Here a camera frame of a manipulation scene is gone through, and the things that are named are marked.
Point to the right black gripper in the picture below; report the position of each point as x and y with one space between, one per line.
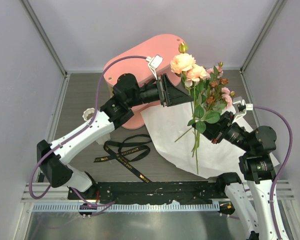
216 130

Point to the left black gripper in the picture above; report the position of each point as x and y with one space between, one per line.
172 95

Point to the white wrapping paper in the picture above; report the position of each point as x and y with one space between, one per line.
174 140

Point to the pink artificial flower bouquet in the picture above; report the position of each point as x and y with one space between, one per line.
209 92

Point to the black ribbon gold lettering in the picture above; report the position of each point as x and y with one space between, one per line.
132 149

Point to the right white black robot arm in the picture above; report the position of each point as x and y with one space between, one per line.
261 219

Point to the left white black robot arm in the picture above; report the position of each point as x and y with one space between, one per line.
54 158

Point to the white ribbed ceramic vase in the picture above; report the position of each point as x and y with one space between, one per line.
87 115

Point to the pink three-tier wooden shelf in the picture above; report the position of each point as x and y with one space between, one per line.
164 45

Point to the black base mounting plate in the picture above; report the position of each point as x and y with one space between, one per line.
157 193

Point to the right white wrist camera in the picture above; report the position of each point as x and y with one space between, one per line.
241 107

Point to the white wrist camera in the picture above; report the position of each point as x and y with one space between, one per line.
241 107
153 63

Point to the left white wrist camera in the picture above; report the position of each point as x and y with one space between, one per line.
153 63

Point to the slotted white cable duct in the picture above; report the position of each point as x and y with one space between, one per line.
83 207

